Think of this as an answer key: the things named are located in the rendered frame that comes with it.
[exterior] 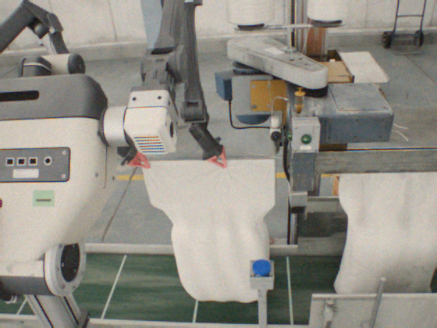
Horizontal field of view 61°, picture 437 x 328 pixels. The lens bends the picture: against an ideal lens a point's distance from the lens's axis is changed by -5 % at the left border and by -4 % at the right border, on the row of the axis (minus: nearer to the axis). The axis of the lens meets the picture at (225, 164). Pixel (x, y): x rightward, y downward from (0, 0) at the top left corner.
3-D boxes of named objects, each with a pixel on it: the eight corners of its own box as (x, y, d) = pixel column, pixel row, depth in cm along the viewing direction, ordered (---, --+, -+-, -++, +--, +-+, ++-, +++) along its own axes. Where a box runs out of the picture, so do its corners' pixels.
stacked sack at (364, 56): (320, 73, 436) (320, 61, 428) (318, 61, 471) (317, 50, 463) (379, 73, 425) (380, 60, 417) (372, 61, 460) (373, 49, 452)
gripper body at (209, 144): (222, 140, 140) (211, 124, 137) (219, 155, 131) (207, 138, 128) (207, 147, 142) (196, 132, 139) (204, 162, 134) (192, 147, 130)
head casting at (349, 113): (289, 192, 123) (292, 107, 106) (286, 151, 143) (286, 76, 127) (384, 190, 119) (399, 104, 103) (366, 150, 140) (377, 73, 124)
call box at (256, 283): (250, 289, 126) (249, 277, 123) (250, 271, 133) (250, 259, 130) (274, 290, 125) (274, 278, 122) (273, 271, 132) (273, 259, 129)
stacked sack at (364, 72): (326, 87, 399) (326, 74, 391) (322, 73, 436) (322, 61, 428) (389, 87, 390) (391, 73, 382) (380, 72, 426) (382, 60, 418)
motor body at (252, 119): (234, 127, 158) (230, 69, 145) (236, 112, 171) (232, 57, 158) (271, 126, 157) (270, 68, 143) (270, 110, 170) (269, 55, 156)
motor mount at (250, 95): (233, 116, 151) (230, 77, 142) (234, 109, 157) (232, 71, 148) (306, 115, 148) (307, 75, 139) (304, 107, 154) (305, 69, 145)
